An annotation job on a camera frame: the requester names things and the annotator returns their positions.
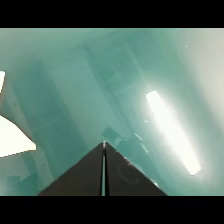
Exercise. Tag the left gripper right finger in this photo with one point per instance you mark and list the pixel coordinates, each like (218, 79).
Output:
(126, 178)

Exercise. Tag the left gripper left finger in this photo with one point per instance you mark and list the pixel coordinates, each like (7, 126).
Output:
(83, 178)

